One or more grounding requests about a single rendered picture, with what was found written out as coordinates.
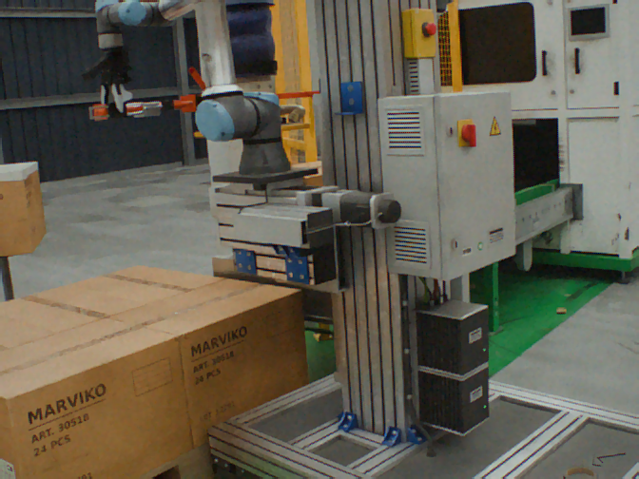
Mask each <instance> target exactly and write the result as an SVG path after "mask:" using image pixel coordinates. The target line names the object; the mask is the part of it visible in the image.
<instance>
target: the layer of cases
mask: <svg viewBox="0 0 639 479"><path fill-rule="evenodd" d="M309 384H310V382H309V370H308V357H306V345H305V332H304V319H303V307H302V294H301V289H295V288H287V287H280V286H273V285H266V284H259V283H252V282H244V280H237V279H231V278H218V277H211V276H204V275H197V274H189V273H183V272H176V270H168V269H162V268H156V267H149V266H143V265H137V266H133V267H129V268H126V269H123V270H119V271H115V272H112V273H108V274H104V275H101V276H98V277H94V278H88V279H84V280H80V281H77V282H73V283H70V284H67V285H63V286H59V287H56V288H53V289H49V290H46V291H43V292H39V293H35V294H32V295H28V296H24V297H19V298H15V299H13V300H9V301H5V302H1V303H0V479H137V478H139V477H141V476H143V475H145V474H146V473H148V472H150V471H152V470H154V469H156V468H158V467H159V466H161V465H165V464H167V463H168V462H170V461H172V460H174V459H176V458H178V457H179V456H181V455H183V454H185V453H187V452H189V451H191V450H193V449H195V448H197V447H199V446H200V445H202V444H203V443H205V442H208V433H207V428H209V427H211V426H213V425H215V424H217V423H219V424H220V423H222V422H224V421H226V420H229V419H231V418H233V417H235V416H238V415H240V414H242V413H244V412H249V411H251V410H253V409H255V408H257V407H259V406H261V405H263V404H265V403H268V402H271V401H273V400H275V399H278V398H280V397H282V396H284V395H286V394H290V393H292V392H294V391H295V390H296V389H299V388H301V387H303V386H305V385H309Z"/></svg>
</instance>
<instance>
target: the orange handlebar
mask: <svg viewBox="0 0 639 479"><path fill-rule="evenodd" d="M314 94H320V91H319V90H318V91H303V92H289V93H276V95H277V96H278V97H279V99H292V98H307V97H314V96H313V95H314ZM177 102H178V103H177ZM174 105H175V110H177V109H183V107H192V101H183V100H177V101H174ZM127 110H128V113H133V112H142V111H143V106H142V105H136V106H128V107H127ZM104 114H105V110H104V109H103V108H96V109H95V111H94V115H95V116H102V115H104Z"/></svg>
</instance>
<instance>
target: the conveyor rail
mask: <svg viewBox="0 0 639 479"><path fill-rule="evenodd" d="M572 191H573V188H569V187H567V186H566V187H564V188H561V189H558V191H557V190H556V192H554V193H550V194H549V195H546V196H543V197H541V198H538V199H535V200H533V201H528V202H525V203H523V204H520V205H517V206H516V207H515V245H517V244H519V243H522V242H524V241H526V240H529V239H531V238H533V236H536V235H538V234H540V233H542V232H544V231H546V230H548V229H551V228H553V227H554V226H556V225H558V224H560V223H562V222H565V221H567V220H570V219H572V218H573V203H572ZM537 217H539V228H538V229H536V230H534V231H533V219H535V218H537Z"/></svg>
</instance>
